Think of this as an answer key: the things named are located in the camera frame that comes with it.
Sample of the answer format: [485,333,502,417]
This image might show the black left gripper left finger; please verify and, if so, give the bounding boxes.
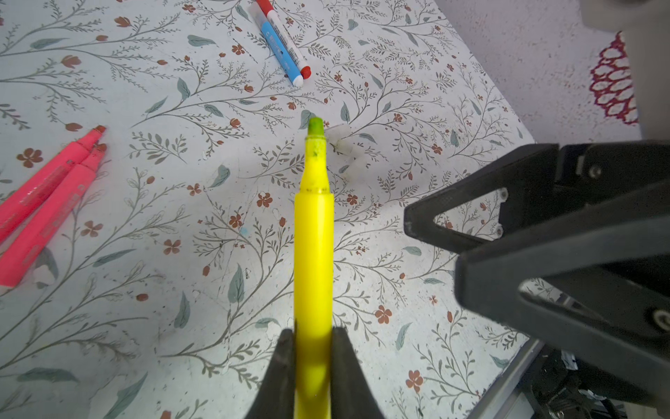
[245,329,296,419]

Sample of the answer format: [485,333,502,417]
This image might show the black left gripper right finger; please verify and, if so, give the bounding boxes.
[331,328,384,419]

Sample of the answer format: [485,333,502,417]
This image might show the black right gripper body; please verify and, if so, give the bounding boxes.
[549,140,669,222]

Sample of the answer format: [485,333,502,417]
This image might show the yellow highlighter pen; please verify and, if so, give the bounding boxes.
[294,117,334,418]

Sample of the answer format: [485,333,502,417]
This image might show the white red-tipped marker pen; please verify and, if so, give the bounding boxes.
[257,0,312,80]

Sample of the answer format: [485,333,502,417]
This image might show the blue highlighter pen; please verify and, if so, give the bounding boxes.
[249,3,304,87]

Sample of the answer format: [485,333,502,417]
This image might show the red-pink highlighter pen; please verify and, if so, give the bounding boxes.
[1,144,106,288]

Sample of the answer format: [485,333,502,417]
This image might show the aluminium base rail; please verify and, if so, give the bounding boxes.
[465,337,629,419]

